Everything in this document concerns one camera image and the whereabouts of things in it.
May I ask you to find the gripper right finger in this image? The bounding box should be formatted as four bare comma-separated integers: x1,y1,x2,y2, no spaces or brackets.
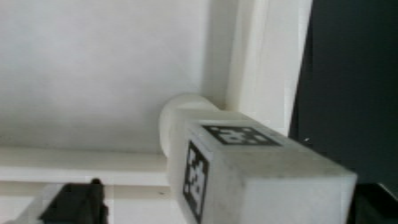
348,183,398,224

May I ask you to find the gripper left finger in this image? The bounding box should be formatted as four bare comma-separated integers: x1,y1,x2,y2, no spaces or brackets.
10,178,113,224

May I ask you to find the white leg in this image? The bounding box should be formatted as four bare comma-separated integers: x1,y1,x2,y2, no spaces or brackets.
160,94,357,224

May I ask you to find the white square tabletop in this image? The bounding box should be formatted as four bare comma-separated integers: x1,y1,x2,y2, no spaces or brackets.
0,0,312,224

